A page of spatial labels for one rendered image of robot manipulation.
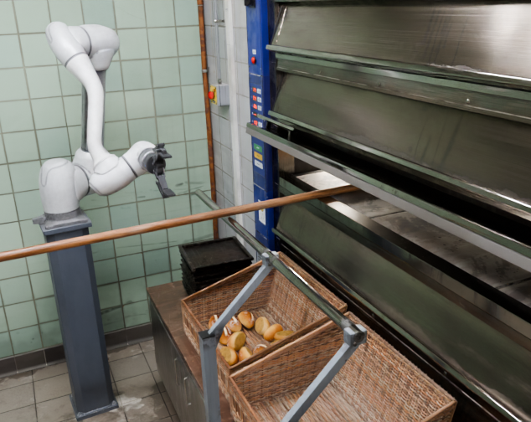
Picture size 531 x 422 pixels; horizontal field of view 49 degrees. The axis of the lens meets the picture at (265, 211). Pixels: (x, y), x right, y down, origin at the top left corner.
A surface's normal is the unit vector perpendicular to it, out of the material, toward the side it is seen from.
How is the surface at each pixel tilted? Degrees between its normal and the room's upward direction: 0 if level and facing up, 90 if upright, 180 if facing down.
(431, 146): 70
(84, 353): 90
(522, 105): 90
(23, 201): 90
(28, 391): 0
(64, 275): 90
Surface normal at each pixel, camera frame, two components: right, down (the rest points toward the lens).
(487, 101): -0.91, 0.17
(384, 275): -0.87, -0.16
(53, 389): -0.04, -0.94
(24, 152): 0.41, 0.30
